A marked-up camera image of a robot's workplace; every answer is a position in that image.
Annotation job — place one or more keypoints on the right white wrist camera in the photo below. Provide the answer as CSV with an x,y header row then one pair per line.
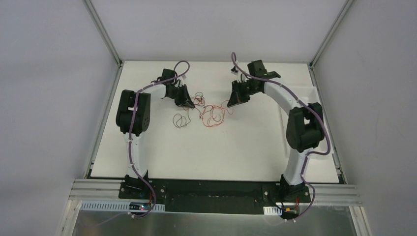
x,y
241,75

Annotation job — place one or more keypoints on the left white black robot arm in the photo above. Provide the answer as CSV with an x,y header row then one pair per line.
x,y
133,119

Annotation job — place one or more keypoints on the white slotted cable duct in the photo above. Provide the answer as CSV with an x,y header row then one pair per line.
x,y
115,206
272,210

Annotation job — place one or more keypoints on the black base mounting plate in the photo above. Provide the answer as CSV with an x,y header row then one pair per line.
x,y
212,196

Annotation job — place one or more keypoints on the left white slotted cable duct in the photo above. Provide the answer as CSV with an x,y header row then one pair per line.
x,y
115,206

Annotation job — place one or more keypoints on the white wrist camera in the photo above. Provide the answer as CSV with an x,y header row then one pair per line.
x,y
241,75
182,78

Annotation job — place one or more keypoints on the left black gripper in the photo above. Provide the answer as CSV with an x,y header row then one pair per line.
x,y
180,94

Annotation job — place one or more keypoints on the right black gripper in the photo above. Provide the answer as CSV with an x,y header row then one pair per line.
x,y
238,90

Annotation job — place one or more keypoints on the left aluminium corner post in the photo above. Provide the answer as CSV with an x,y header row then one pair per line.
x,y
102,31

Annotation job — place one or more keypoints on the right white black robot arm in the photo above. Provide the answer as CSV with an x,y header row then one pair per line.
x,y
305,127

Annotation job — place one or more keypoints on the white foam compartment tray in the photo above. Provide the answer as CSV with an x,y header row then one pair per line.
x,y
307,95

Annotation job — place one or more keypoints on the aluminium front frame rail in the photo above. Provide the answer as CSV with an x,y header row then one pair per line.
x,y
108,190

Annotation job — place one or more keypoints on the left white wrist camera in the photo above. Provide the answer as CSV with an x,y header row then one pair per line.
x,y
182,78

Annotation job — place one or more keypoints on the right aluminium corner post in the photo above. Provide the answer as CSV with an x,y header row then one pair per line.
x,y
332,31

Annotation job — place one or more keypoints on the left green controller board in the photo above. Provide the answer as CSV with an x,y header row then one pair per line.
x,y
139,206

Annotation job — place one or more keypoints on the right white slotted cable duct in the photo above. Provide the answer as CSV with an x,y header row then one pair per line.
x,y
272,210

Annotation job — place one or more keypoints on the aluminium corner post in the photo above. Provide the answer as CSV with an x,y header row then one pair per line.
x,y
102,31
332,31

